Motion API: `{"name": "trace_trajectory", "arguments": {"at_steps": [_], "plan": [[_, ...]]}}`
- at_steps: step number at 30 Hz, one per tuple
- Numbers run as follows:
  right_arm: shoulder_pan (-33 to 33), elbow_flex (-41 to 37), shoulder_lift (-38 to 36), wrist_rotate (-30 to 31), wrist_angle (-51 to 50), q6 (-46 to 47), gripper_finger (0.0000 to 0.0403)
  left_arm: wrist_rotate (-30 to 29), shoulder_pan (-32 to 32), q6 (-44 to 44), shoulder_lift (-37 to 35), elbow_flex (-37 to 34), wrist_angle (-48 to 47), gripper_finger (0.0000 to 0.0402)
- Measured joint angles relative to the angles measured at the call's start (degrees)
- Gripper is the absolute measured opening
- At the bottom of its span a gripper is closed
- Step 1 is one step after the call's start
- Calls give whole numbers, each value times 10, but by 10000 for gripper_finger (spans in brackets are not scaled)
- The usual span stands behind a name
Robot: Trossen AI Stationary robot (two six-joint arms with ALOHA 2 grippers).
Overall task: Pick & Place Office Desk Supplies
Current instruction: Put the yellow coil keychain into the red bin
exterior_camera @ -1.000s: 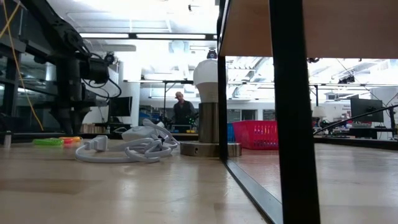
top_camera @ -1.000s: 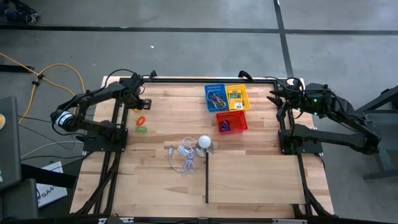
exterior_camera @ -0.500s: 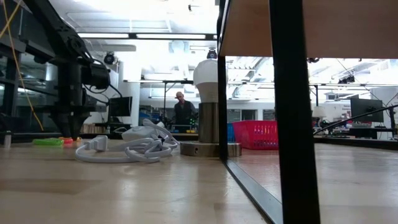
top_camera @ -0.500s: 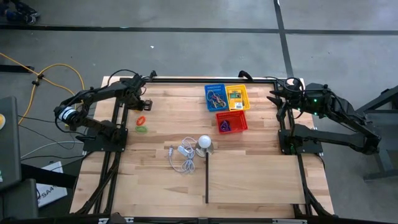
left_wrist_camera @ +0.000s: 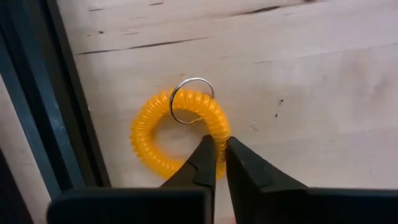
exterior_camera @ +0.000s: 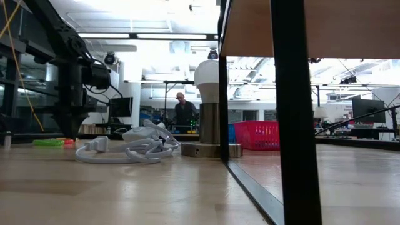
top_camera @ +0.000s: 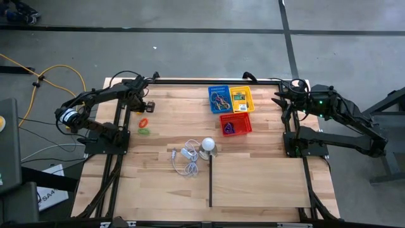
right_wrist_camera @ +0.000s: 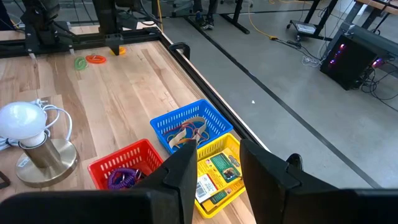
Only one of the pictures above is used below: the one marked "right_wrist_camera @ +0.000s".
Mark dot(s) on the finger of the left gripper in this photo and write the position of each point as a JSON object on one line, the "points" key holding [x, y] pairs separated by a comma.
{"points": [[110, 42], [119, 42]]}

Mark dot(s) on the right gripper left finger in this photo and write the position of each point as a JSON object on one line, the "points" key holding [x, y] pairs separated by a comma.
{"points": [[177, 193]]}

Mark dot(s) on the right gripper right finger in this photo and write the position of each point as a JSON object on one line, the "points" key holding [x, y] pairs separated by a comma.
{"points": [[270, 193]]}

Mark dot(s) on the yellow crayon box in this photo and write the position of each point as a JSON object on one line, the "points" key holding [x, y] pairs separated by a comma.
{"points": [[224, 166], [217, 197]]}

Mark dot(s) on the red rubber band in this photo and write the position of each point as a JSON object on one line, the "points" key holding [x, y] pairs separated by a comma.
{"points": [[191, 125]]}

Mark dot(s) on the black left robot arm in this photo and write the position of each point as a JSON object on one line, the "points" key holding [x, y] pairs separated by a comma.
{"points": [[40, 25]]}

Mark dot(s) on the wooden desk top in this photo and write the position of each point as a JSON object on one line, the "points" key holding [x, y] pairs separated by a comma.
{"points": [[379, 6]]}

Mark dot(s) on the yellow plastic basket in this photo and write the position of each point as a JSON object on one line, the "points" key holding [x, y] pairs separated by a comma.
{"points": [[217, 143]]}

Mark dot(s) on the red plastic basket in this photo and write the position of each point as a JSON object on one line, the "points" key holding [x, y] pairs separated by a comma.
{"points": [[124, 155]]}

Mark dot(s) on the red rubber bands bundle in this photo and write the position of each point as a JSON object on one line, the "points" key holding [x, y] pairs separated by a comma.
{"points": [[196, 119]]}

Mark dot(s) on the blue plastic basket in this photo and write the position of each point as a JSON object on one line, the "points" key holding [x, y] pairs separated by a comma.
{"points": [[217, 121]]}

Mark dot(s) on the person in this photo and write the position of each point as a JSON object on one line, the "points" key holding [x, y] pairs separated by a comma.
{"points": [[205, 18]]}

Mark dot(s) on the brass lamp with white bulb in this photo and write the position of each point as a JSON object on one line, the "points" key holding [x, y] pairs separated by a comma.
{"points": [[21, 121]]}

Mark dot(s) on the black table leg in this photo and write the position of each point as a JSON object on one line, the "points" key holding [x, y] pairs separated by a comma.
{"points": [[236, 15]]}

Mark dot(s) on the black computer tower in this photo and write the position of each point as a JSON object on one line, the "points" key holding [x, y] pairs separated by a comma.
{"points": [[351, 59]]}

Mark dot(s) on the black wheeled cart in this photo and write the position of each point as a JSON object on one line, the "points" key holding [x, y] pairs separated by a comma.
{"points": [[306, 28]]}

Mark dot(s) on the black metal table frame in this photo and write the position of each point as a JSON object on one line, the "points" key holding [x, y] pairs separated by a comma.
{"points": [[87, 40]]}

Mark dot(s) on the black shelf support frame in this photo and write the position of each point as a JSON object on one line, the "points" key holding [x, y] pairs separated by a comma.
{"points": [[3, 180]]}

